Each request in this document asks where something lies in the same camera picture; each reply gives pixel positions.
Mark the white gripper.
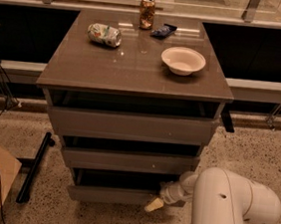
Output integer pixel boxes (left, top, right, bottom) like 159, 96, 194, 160
144, 181, 193, 212

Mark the grey bottom drawer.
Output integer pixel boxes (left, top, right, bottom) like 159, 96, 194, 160
67, 168, 177, 205

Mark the grey drawer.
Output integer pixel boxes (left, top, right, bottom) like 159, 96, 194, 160
61, 147, 199, 175
48, 107, 218, 145
67, 168, 177, 205

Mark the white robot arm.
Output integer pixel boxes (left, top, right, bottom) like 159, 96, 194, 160
144, 167, 281, 224

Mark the grey middle drawer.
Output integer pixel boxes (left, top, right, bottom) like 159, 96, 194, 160
61, 147, 199, 175

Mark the grey top drawer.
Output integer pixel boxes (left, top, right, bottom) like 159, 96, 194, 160
48, 107, 218, 145

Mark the grey drawer cabinet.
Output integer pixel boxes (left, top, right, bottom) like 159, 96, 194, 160
24, 3, 243, 214

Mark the black table leg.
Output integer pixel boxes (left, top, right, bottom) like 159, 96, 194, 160
221, 105, 235, 132

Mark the black metal bar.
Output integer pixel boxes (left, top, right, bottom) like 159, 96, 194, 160
16, 132, 55, 204

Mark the white paper bowl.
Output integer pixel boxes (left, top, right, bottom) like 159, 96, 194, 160
161, 47, 206, 76

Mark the blue snack wrapper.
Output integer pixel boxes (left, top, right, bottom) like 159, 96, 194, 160
150, 24, 177, 39

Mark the upright orange soda can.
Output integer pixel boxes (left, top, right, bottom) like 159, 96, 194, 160
139, 0, 155, 30

